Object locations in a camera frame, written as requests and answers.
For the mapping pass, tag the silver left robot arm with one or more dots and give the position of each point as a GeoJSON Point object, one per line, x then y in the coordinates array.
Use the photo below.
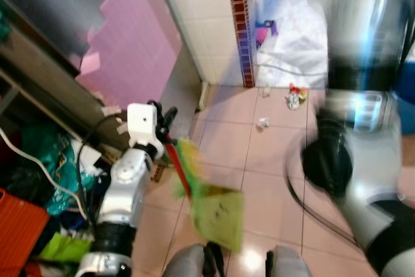
{"type": "Point", "coordinates": [126, 186]}

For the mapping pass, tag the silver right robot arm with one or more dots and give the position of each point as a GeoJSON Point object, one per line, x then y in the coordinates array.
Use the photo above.
{"type": "Point", "coordinates": [363, 147]}

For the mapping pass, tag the pink foam board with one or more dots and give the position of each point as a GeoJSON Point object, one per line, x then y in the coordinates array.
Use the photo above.
{"type": "Point", "coordinates": [133, 47]}

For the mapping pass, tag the crumpled white paper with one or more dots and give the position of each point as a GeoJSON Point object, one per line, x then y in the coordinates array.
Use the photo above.
{"type": "Point", "coordinates": [262, 122]}

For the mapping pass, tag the brown wooden shelf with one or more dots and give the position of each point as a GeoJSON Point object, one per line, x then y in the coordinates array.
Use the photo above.
{"type": "Point", "coordinates": [52, 69]}

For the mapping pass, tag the green plastic bag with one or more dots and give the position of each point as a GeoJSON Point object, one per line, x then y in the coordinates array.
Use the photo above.
{"type": "Point", "coordinates": [45, 154]}

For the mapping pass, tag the colourful crumpled wrapper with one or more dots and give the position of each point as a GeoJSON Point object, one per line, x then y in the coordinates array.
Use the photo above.
{"type": "Point", "coordinates": [295, 97]}

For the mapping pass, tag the small pink plastic object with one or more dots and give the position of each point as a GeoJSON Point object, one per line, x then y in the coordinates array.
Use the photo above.
{"type": "Point", "coordinates": [266, 32]}

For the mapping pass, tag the grey left robot leg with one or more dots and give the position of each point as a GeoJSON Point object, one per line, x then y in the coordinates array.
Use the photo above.
{"type": "Point", "coordinates": [188, 263]}

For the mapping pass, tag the grey robot leg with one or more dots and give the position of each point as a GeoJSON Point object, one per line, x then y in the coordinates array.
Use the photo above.
{"type": "Point", "coordinates": [188, 263]}
{"type": "Point", "coordinates": [288, 264]}

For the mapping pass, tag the blue plastic bucket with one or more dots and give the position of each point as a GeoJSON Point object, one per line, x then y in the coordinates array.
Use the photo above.
{"type": "Point", "coordinates": [405, 98]}

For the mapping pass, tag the lime green packet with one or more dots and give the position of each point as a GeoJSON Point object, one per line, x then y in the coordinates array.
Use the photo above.
{"type": "Point", "coordinates": [65, 248]}

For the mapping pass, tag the orange plastic crate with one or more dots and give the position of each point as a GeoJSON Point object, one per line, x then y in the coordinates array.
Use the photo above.
{"type": "Point", "coordinates": [19, 228]}

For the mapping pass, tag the grey right robot leg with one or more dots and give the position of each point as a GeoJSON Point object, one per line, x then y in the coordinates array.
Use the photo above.
{"type": "Point", "coordinates": [288, 264]}

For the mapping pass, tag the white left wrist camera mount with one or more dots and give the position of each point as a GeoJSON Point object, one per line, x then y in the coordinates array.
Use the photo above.
{"type": "Point", "coordinates": [141, 121]}

